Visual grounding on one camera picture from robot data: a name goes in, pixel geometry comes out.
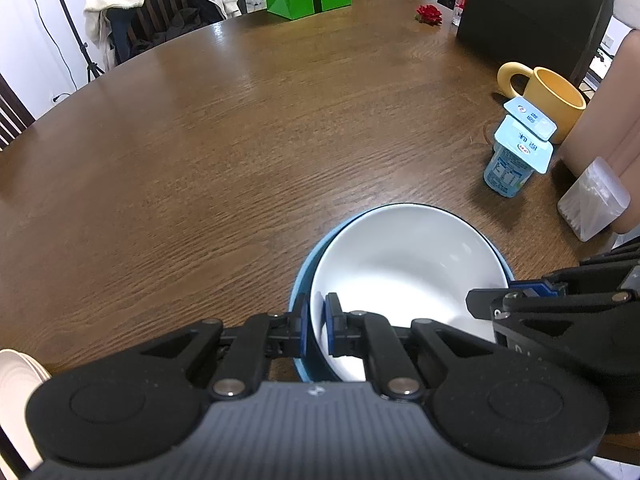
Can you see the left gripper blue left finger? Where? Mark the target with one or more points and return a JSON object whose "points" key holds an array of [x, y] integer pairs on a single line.
{"points": [[287, 335]]}

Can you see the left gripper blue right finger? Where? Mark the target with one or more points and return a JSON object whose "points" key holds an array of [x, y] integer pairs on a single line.
{"points": [[346, 333]]}

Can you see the blue bowl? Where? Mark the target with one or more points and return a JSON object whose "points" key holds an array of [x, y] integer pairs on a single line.
{"points": [[302, 284]]}

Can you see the white bowl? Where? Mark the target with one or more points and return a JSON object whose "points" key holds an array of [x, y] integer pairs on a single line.
{"points": [[315, 254], [405, 284]]}

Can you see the cream plate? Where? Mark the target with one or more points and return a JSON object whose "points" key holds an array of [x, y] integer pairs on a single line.
{"points": [[21, 375]]}

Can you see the yogurt cup front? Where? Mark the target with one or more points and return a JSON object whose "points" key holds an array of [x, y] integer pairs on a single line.
{"points": [[518, 153]]}

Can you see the yogurt cup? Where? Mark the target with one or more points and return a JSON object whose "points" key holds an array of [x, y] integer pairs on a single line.
{"points": [[531, 117], [518, 153]]}

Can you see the pink suitcase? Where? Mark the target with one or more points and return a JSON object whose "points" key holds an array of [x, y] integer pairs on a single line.
{"points": [[609, 127]]}

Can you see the yogurt cup back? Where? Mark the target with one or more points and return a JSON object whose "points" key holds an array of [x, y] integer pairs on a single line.
{"points": [[531, 117]]}

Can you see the yellow mug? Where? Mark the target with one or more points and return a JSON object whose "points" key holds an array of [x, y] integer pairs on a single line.
{"points": [[550, 92]]}

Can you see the black paper shopping bag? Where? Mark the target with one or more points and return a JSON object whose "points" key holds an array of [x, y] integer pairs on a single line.
{"points": [[561, 35]]}

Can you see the red rose flower head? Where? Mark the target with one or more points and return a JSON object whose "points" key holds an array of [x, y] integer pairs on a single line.
{"points": [[429, 14]]}

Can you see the studio light on tripod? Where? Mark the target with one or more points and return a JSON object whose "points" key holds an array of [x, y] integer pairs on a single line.
{"points": [[93, 69]]}

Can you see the wooden chair with clothes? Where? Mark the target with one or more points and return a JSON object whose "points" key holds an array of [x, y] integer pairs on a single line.
{"points": [[140, 29]]}

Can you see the dark wooden chair left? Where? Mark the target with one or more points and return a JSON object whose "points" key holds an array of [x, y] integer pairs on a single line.
{"points": [[15, 118]]}

